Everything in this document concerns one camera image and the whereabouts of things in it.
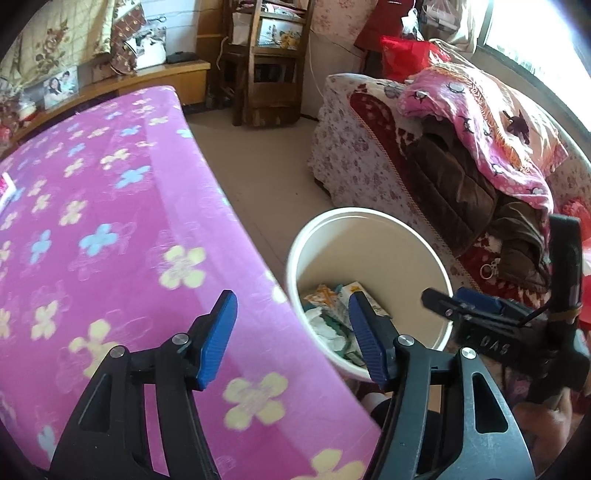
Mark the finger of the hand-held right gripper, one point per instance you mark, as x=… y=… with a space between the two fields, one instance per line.
x=480 y=300

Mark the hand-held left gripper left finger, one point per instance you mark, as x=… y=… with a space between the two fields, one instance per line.
x=214 y=341

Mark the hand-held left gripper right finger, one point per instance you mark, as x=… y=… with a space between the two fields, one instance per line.
x=367 y=341

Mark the orange and white wrapper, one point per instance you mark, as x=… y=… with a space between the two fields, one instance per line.
x=321 y=295

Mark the white plastic bucket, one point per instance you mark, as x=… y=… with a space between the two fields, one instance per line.
x=369 y=249

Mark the person's right hand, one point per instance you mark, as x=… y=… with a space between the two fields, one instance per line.
x=540 y=429

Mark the dark olive garment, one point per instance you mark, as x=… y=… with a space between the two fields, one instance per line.
x=521 y=244

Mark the brown jacket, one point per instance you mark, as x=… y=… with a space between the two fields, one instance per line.
x=452 y=184

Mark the pink printed blanket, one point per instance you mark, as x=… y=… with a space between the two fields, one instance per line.
x=485 y=124

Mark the sofa with floral cover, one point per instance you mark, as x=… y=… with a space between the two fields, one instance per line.
x=351 y=152

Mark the red and white blanket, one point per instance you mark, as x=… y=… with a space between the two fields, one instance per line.
x=374 y=115

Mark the red bag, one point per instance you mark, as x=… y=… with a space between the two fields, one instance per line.
x=406 y=57

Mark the wooden chair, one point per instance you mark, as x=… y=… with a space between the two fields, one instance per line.
x=268 y=92

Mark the wooden cabinet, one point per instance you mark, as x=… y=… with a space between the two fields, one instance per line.
x=184 y=81

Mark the window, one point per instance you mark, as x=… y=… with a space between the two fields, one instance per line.
x=540 y=37

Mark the red garment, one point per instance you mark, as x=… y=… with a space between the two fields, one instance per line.
x=388 y=18

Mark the framed photo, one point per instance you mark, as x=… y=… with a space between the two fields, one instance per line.
x=60 y=87

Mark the white bag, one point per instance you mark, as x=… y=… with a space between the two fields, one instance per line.
x=150 y=50

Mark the pile of plastic bags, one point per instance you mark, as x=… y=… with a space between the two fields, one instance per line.
x=18 y=110

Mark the brown patterned cloth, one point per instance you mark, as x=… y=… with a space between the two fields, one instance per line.
x=124 y=50

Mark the yellow floral cloth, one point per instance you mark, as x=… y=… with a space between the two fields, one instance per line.
x=51 y=41

